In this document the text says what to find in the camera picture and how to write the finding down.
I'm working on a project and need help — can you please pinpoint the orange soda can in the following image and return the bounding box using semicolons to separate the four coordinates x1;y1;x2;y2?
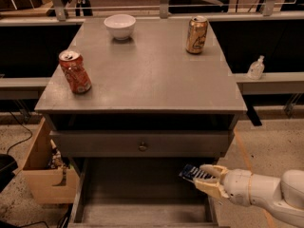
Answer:
59;50;91;94

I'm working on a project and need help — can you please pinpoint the black object at left edge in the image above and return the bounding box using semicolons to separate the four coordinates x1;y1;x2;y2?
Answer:
0;154;18;192

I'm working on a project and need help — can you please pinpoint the white ceramic bowl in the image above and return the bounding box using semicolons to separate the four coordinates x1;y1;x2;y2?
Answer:
104;14;136;40

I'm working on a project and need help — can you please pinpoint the open grey middle drawer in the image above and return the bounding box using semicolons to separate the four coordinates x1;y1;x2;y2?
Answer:
68;158;219;228

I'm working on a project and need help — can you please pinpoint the gold soda can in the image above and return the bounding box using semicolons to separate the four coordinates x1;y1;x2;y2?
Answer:
186;15;208;54

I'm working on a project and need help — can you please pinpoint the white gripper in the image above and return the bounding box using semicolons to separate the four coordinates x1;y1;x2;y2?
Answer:
194;164;252;206

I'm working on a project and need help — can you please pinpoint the clear sanitizer bottle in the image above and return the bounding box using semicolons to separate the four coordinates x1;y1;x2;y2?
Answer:
247;55;264;80

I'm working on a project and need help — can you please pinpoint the closed grey drawer with knob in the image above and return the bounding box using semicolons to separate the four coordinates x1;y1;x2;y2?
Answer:
50;130;234;158

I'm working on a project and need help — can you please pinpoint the wooden storage box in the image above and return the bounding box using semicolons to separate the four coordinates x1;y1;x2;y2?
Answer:
22;119;79;204

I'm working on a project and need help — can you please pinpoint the black cable on floor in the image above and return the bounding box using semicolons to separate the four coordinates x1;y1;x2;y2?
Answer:
6;111;34;155

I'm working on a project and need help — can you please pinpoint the blue rxbar wrapper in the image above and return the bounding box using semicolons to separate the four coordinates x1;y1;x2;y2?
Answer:
179;164;215;182

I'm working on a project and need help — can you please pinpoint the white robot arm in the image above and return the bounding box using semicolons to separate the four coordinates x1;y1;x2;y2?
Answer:
193;164;304;228

